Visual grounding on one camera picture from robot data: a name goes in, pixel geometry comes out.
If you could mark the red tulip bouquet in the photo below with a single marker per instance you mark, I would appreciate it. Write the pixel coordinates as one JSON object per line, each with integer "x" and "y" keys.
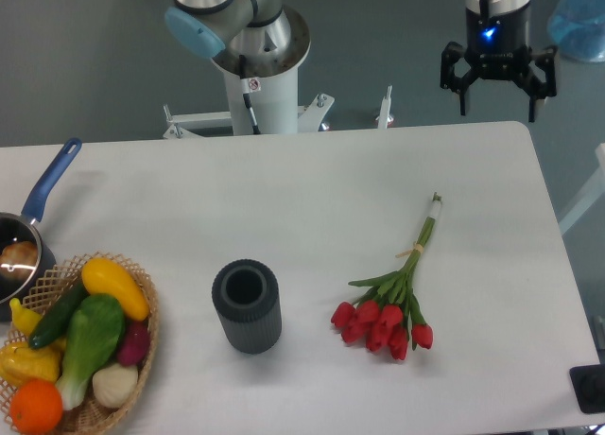
{"x": 388, "y": 315}

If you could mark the blue handled saucepan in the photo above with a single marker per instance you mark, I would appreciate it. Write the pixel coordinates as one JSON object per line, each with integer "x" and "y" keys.
{"x": 23, "y": 227}

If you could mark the blue plastic bag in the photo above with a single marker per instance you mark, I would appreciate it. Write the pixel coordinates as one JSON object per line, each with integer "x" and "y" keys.
{"x": 577, "y": 29}

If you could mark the black device at edge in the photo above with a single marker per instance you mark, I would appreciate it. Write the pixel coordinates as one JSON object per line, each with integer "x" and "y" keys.
{"x": 588, "y": 385}

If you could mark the dark green cucumber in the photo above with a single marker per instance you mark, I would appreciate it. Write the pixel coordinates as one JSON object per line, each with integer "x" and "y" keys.
{"x": 55, "y": 321}

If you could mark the yellow bumpy gourd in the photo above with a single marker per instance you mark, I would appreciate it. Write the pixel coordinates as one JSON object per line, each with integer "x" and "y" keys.
{"x": 20, "y": 364}

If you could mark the white garlic bulb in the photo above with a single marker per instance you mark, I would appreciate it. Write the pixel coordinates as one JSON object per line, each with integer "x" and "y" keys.
{"x": 113, "y": 385}

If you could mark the green bok choy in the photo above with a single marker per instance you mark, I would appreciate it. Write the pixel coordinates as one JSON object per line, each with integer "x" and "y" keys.
{"x": 92, "y": 337}

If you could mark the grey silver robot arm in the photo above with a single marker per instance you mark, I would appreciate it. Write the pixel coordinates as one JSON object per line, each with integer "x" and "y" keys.
{"x": 251, "y": 38}

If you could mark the yellow squash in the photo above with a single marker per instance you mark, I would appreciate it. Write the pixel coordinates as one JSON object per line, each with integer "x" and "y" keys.
{"x": 100, "y": 275}

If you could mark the dark grey ribbed vase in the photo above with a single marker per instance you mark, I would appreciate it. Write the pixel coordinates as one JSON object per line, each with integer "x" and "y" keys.
{"x": 246, "y": 297}

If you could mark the brown bread roll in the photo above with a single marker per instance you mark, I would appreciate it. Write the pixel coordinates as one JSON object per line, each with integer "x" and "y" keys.
{"x": 18, "y": 261}

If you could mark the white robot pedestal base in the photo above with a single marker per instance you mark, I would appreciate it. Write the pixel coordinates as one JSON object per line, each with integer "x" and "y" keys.
{"x": 257, "y": 105}

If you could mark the small yellow banana pepper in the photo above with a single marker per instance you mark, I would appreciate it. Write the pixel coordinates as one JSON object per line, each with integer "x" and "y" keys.
{"x": 23, "y": 318}

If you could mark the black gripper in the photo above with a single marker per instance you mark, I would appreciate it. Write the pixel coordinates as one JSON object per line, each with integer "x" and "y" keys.
{"x": 497, "y": 38}

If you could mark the woven wicker basket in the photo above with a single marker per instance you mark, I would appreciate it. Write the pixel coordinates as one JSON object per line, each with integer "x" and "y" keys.
{"x": 91, "y": 417}

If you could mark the orange fruit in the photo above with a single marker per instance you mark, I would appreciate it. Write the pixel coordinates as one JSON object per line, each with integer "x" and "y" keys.
{"x": 36, "y": 408}

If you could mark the white frame at right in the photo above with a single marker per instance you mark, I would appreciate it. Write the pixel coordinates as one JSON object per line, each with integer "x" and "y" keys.
{"x": 586, "y": 197}

